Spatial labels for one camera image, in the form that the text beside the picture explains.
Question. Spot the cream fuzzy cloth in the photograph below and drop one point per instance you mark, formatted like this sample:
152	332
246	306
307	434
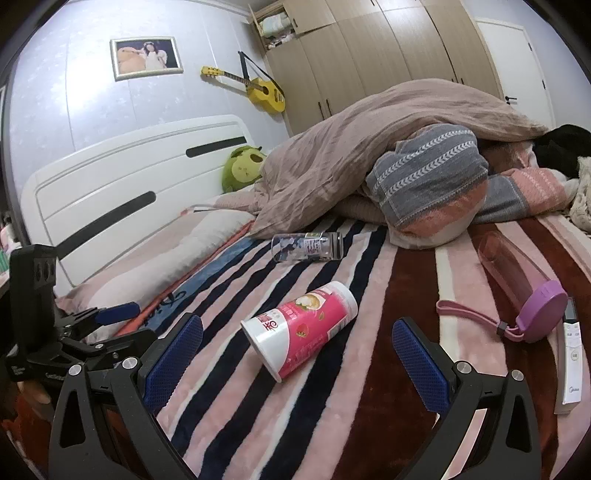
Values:
582	198

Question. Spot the wooden wardrobe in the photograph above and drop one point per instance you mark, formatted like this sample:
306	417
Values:
369	55

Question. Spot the framed picture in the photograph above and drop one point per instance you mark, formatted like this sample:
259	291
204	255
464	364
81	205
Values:
145	56

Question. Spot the white remote control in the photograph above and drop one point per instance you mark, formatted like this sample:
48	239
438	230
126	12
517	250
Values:
570	360

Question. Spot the pink duvet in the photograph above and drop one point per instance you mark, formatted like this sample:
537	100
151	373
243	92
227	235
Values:
332	152

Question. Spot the folded clothes in wardrobe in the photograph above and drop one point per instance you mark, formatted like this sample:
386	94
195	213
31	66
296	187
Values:
276	30

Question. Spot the striped fleece blanket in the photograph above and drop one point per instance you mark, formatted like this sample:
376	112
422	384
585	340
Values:
397	286

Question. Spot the pink and white paper cup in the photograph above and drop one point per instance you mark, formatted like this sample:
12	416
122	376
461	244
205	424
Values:
304	323

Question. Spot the pink water bottle purple lid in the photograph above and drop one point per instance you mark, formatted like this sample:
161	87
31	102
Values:
545	310

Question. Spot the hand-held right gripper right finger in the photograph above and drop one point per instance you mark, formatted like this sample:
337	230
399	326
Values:
421	369

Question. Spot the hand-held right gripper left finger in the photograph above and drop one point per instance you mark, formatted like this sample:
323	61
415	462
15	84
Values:
171	362

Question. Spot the pink and white long pillow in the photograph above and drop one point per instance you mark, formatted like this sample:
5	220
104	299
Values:
152	263

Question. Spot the striped grey pink pillow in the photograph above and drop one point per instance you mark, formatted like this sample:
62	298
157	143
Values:
429	170

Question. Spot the yellow guitar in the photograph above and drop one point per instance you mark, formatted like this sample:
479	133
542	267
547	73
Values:
265	92

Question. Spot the black cloth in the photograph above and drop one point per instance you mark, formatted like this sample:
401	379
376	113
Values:
561	147

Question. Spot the white headboard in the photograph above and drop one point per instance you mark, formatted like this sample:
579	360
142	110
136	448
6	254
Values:
115	170

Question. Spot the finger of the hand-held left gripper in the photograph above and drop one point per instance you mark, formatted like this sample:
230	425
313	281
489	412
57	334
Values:
117	312
124	340

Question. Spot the green plush toy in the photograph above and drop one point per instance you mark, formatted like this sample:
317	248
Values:
242	168

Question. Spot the blue cloth with script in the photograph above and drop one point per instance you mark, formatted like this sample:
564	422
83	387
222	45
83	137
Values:
221	268

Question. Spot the white door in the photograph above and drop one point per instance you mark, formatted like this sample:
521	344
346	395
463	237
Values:
517	69

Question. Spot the clear glass bottle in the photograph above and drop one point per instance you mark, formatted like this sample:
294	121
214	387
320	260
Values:
307	247

